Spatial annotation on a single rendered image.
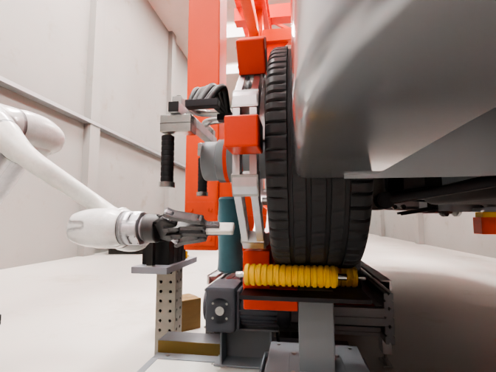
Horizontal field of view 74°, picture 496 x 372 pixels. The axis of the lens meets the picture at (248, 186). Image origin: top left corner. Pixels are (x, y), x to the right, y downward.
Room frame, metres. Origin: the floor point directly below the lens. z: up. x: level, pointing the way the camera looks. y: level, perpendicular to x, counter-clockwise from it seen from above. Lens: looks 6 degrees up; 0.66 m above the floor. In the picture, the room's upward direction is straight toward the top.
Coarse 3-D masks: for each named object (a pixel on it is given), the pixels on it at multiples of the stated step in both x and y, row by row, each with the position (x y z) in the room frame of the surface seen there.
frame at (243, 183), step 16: (240, 80) 0.84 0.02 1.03; (256, 80) 0.83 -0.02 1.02; (240, 96) 0.77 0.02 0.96; (256, 96) 0.76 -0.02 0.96; (240, 112) 0.78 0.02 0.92; (256, 112) 0.76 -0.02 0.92; (240, 160) 0.78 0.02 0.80; (256, 160) 0.76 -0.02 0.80; (240, 176) 0.77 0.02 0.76; (256, 176) 0.76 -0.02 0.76; (240, 192) 0.78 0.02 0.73; (256, 192) 0.78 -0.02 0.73; (240, 208) 0.82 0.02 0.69; (256, 208) 0.81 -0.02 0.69; (240, 224) 0.86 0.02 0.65; (256, 224) 0.86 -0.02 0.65; (256, 240) 0.90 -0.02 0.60
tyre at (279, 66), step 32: (288, 64) 0.76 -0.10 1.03; (288, 96) 0.71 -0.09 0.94; (288, 128) 0.70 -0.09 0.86; (288, 160) 0.71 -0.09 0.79; (288, 192) 0.73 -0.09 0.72; (320, 192) 0.71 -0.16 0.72; (352, 192) 0.70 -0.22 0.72; (288, 224) 0.76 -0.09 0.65; (320, 224) 0.75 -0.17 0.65; (352, 224) 0.74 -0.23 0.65; (288, 256) 0.86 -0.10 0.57; (320, 256) 0.84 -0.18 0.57; (352, 256) 0.82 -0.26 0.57
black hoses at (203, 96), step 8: (200, 88) 0.89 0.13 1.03; (208, 88) 0.87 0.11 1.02; (216, 88) 0.86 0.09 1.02; (224, 88) 0.89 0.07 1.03; (192, 96) 0.86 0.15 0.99; (200, 96) 0.85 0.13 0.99; (208, 96) 0.85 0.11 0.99; (216, 96) 0.93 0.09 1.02; (224, 96) 0.92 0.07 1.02; (192, 104) 0.84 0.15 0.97; (200, 104) 0.84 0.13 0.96; (208, 104) 0.84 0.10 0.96; (216, 104) 0.83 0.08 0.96; (224, 104) 0.94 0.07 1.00; (224, 112) 0.96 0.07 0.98
